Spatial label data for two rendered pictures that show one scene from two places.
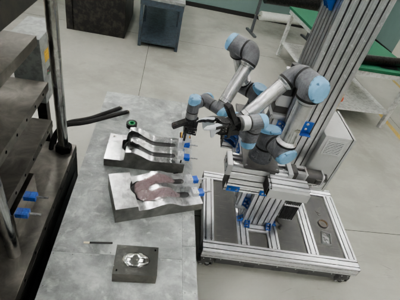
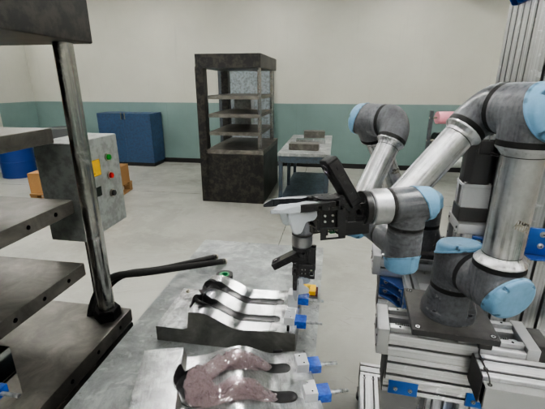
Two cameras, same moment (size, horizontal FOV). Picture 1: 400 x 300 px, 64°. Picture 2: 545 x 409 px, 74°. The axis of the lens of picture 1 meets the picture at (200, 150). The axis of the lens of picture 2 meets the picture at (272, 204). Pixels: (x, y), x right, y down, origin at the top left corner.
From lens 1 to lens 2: 0.82 m
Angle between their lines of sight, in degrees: 28
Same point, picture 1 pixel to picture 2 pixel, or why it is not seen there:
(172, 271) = not seen: outside the picture
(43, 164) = (64, 338)
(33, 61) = (65, 178)
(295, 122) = (510, 205)
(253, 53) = (396, 119)
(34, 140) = (36, 290)
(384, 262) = not seen: outside the picture
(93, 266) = not seen: outside the picture
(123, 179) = (167, 360)
